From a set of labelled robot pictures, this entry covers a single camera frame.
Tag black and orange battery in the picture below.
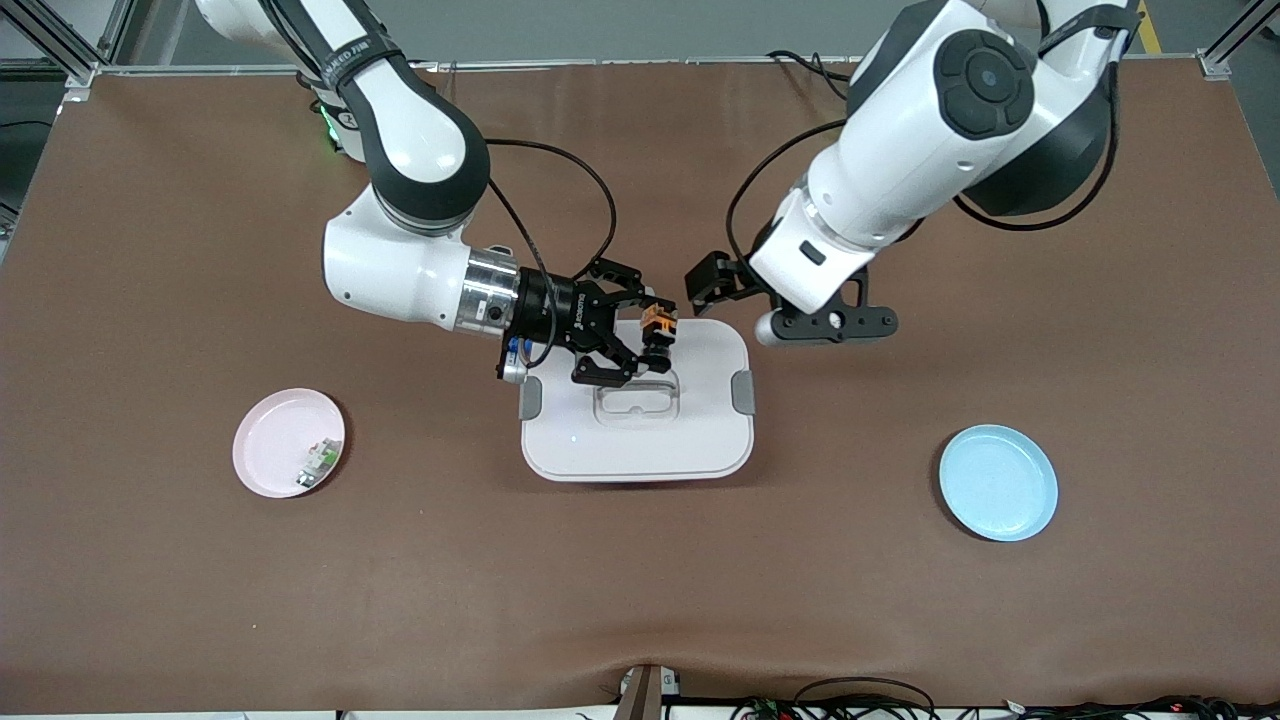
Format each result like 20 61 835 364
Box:
640 305 682 373

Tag white lidded box grey latches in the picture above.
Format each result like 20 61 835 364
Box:
520 318 758 484

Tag brown table mat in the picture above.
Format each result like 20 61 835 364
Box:
0 58 1280 713

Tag light blue round plate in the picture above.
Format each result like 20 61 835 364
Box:
938 424 1059 543

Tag pink round plate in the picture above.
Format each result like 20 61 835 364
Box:
232 388 347 499

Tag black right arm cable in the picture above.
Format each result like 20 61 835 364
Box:
485 138 619 371

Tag black left arm base cable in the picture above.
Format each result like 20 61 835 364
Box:
765 48 853 87

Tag green white switch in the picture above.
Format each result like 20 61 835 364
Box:
295 437 342 491

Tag metal table edge bracket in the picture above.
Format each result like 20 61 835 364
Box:
613 664 683 720

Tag black looped cable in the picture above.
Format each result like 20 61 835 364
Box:
794 677 937 720

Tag aluminium frame post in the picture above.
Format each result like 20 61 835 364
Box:
0 0 137 101
1196 0 1280 81

